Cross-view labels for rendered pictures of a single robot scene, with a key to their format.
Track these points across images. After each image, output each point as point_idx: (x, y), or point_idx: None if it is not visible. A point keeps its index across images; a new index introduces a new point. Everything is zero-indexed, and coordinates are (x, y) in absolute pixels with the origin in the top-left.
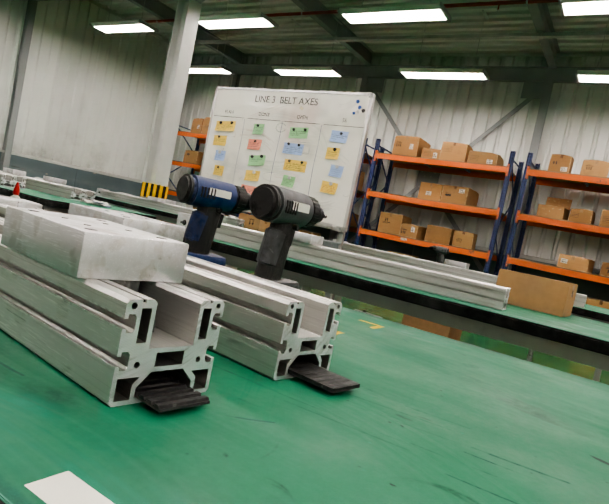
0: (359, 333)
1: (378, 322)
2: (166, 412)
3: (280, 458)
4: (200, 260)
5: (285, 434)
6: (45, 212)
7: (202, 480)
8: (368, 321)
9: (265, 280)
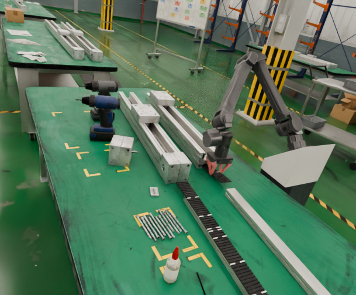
0: (76, 110)
1: (46, 114)
2: None
3: (144, 98)
4: (130, 106)
5: (141, 99)
6: (169, 98)
7: None
8: (51, 115)
9: (124, 98)
